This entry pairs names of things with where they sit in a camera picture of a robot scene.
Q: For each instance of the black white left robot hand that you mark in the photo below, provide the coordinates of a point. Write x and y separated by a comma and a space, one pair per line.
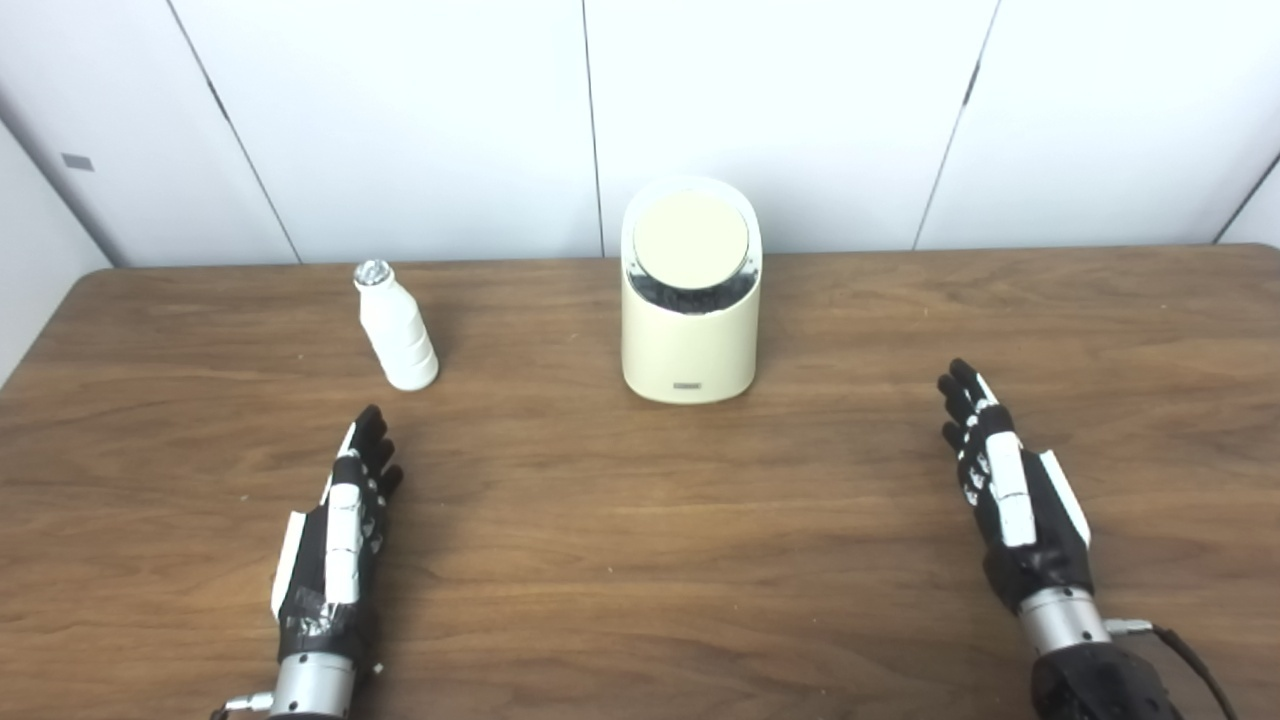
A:
340, 560

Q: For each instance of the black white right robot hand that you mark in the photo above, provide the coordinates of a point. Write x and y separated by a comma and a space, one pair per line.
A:
1020, 520

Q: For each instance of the small white plastic bottle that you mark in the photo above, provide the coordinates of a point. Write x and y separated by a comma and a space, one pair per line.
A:
400, 335

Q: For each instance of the cream round bin lid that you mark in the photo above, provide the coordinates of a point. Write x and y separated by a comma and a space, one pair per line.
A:
690, 238

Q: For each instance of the cream-colored round bin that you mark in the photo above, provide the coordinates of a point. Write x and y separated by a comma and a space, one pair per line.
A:
688, 350

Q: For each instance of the black bin liner bag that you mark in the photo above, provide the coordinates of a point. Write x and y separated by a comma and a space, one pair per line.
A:
692, 297

